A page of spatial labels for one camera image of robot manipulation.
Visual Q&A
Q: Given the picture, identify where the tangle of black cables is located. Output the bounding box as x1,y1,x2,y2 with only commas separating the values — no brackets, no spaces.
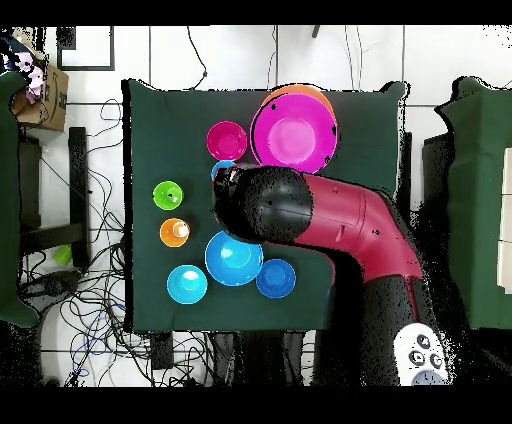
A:
19,97,217,387

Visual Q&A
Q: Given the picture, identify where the small crimson bowl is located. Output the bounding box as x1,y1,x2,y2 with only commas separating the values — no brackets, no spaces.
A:
205,120,249,162

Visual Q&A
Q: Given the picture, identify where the black cable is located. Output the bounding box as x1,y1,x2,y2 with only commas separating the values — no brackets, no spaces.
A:
186,25,208,91

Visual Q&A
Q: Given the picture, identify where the pink cloth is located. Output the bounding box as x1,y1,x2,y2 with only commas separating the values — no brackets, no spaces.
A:
13,51,44,105

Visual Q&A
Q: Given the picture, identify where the dark green table cloth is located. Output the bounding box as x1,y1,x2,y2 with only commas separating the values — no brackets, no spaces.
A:
121,78,409,334

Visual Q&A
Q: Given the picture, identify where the green cup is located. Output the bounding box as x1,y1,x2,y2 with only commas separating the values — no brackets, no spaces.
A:
152,180,185,212

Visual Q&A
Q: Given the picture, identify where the medium blue bowl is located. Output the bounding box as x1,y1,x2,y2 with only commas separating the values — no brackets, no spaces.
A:
204,229,265,288

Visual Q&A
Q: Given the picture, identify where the large orange bowl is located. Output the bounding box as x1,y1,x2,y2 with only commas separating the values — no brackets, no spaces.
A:
261,83,338,121

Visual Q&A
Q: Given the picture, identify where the orange cup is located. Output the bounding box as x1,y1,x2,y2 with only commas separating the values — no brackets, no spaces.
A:
158,217,192,249

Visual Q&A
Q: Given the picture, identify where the small light blue bowl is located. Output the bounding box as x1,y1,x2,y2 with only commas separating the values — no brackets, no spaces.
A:
166,264,209,306

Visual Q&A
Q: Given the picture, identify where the cardboard box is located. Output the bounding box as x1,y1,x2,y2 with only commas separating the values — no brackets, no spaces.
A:
10,59,70,133

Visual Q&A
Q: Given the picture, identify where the large magenta bowl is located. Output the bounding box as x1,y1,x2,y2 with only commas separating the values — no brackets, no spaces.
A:
249,92,340,176

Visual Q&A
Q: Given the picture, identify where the blue cup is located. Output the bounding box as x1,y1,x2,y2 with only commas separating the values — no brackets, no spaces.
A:
210,159,238,180

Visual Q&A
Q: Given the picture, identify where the white box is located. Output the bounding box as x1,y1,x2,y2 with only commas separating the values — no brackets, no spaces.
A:
496,146,512,295

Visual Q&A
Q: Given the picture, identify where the small green plastic object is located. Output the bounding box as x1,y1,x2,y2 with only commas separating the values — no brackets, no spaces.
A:
52,244,73,266

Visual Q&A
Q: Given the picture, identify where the small dark blue bowl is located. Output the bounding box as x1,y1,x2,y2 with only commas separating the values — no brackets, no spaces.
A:
255,258,298,300

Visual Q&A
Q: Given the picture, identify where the black stand base with knob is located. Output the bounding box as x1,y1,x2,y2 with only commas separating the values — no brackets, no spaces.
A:
18,270,83,311

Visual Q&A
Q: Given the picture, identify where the black square frame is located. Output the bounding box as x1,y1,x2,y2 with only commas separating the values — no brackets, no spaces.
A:
56,25,116,72

